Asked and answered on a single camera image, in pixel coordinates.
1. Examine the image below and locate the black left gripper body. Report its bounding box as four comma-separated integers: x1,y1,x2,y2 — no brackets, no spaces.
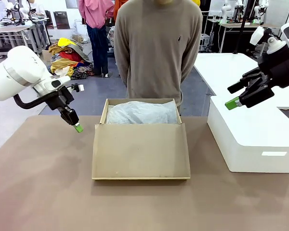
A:
45,86,75,113

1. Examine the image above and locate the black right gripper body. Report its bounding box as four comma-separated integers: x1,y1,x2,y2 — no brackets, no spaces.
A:
257,45,289,89

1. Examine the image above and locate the white bin lid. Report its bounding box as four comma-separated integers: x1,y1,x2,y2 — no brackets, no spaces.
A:
208,95,289,148

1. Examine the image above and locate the white tissue paper sheet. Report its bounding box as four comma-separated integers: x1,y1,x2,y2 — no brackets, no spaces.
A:
106,101,178,125

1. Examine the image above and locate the tan cardboard shoe box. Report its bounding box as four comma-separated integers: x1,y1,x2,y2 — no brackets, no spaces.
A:
91,98,191,180

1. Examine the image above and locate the white side table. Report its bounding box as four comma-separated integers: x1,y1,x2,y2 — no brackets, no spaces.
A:
194,52,289,109

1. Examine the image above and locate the colourful clothes pile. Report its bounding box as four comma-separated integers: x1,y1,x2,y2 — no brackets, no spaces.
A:
48,37,96,80

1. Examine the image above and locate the black vertical pole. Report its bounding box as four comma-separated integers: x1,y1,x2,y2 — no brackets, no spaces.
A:
233,0,249,55

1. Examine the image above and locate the background lab table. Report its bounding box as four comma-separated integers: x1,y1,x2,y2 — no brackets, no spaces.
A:
207,18,283,54

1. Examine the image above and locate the white plastic bin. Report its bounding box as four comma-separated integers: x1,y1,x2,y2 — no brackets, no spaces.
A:
207,105,289,173

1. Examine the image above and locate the black office chair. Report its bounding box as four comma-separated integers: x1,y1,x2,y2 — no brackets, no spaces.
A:
43,10,55,30

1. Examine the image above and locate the patterned cloth table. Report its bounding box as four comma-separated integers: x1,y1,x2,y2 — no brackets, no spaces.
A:
107,26,117,59

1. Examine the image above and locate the grey background desk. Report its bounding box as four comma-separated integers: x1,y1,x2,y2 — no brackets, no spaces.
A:
0,24,51,58

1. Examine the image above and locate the person in pink hoodie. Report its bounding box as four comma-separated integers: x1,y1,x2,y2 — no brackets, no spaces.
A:
78,0,115,78

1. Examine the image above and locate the person in white shirt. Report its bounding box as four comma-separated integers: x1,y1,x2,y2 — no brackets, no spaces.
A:
26,0,48,20

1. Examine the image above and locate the person in beige sweater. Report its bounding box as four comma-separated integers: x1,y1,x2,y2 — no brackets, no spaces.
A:
113,0,204,116

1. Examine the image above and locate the person in orange hoodie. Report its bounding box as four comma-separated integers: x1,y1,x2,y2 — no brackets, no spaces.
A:
113,0,129,22

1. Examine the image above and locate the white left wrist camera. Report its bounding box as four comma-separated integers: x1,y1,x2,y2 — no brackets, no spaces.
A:
70,83,85,93

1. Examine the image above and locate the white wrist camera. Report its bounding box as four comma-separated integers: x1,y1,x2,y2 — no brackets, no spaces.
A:
250,26,288,55
70,83,85,93

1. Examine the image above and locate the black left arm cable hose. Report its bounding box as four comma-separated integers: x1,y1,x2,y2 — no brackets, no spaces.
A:
13,92,63,110

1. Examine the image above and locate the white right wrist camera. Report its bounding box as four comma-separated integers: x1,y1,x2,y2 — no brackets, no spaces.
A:
250,26,288,55

